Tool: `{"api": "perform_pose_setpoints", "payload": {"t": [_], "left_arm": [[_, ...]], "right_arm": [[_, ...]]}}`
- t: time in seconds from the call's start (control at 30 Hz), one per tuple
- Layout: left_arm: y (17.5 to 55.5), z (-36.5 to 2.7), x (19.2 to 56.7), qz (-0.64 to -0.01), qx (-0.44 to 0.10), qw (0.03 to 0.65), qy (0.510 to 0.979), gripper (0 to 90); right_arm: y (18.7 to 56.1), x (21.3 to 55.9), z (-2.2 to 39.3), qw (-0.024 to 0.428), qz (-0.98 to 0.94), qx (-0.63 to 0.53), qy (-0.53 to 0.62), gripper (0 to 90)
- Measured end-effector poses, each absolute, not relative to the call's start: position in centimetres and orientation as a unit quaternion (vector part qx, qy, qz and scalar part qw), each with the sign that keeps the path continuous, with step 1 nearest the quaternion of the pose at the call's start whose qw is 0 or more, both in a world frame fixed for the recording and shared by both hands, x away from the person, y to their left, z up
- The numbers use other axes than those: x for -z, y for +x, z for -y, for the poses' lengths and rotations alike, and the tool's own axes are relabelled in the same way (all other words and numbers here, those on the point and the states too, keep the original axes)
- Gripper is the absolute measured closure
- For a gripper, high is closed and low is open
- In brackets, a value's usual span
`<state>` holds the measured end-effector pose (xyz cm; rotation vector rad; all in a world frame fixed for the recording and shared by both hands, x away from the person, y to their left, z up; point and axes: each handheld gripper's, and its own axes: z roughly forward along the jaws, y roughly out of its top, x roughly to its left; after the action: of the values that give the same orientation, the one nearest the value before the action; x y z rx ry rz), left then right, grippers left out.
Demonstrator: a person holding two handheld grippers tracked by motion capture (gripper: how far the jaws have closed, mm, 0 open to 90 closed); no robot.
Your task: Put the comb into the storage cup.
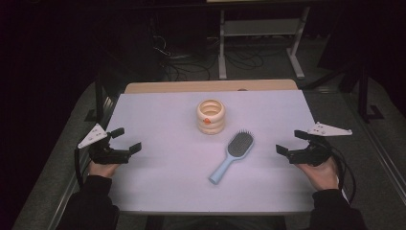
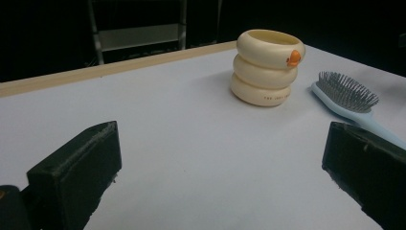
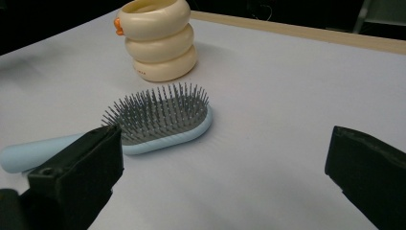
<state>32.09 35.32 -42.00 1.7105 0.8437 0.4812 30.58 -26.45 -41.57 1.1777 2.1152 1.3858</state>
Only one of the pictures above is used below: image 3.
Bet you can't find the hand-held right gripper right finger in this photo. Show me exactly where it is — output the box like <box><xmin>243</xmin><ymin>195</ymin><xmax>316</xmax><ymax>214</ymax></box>
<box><xmin>324</xmin><ymin>125</ymin><xmax>406</xmax><ymax>230</ymax></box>

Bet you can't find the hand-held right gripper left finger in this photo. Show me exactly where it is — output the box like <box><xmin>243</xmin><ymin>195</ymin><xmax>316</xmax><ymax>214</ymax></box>
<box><xmin>27</xmin><ymin>124</ymin><xmax>125</xmax><ymax>230</ymax></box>

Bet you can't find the light blue hairbrush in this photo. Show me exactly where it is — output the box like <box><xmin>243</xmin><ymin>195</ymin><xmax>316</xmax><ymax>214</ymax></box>
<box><xmin>0</xmin><ymin>81</ymin><xmax>214</xmax><ymax>174</ymax></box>

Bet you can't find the cream ringed cup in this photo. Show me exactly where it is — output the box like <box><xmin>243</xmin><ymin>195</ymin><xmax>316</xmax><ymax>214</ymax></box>
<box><xmin>113</xmin><ymin>0</ymin><xmax>199</xmax><ymax>83</ymax></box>

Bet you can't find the white table mat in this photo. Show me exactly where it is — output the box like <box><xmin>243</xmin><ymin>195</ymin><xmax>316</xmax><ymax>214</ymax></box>
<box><xmin>0</xmin><ymin>9</ymin><xmax>406</xmax><ymax>230</ymax></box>

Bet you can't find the grey metal stand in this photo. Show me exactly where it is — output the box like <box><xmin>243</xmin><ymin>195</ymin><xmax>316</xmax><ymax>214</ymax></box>
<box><xmin>352</xmin><ymin>0</ymin><xmax>406</xmax><ymax>35</ymax></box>

